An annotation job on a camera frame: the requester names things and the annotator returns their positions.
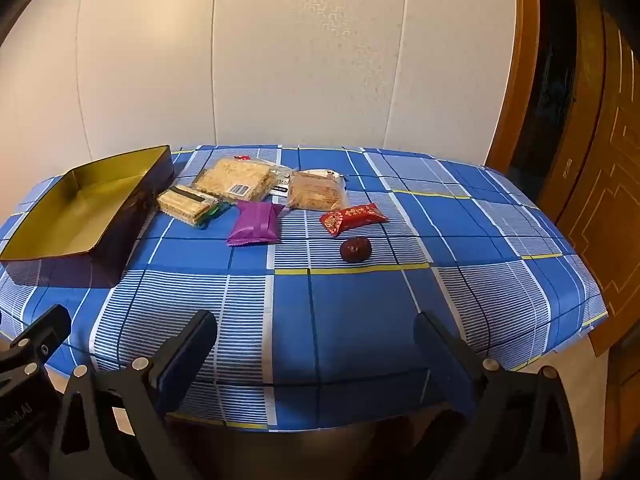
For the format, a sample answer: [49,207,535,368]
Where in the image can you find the wooden door frame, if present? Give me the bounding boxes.
[482,0,541,173]

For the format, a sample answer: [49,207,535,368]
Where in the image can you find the dark red jujube date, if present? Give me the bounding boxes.
[340,236,372,263]

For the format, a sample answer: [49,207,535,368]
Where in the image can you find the wooden door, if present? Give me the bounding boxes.
[537,0,640,480]

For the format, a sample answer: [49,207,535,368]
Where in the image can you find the purple snack packet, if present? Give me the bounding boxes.
[226,200,286,247]

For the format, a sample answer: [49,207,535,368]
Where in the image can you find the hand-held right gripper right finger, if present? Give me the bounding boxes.
[414,311,583,480]

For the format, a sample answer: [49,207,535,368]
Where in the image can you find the clear wrapped cake packet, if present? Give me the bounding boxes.
[285,169,349,211]

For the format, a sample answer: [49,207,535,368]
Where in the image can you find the blue plaid tablecloth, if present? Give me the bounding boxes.
[0,145,610,433]

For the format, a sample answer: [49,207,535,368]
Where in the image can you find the small cracker packet green edge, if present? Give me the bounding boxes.
[156,185,232,229]

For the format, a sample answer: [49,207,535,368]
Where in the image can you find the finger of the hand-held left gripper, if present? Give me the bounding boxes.
[0,304,72,382]

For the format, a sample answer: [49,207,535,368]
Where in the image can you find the gold tin box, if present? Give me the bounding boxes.
[0,145,175,288]

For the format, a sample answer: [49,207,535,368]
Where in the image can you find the large clear cracker packet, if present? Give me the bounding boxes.
[192,156,281,204]

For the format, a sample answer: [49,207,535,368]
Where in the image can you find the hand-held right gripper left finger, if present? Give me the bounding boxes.
[49,310,219,480]

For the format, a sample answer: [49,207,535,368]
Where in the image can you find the red patterned snack packet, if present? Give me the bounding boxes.
[320,203,389,238]

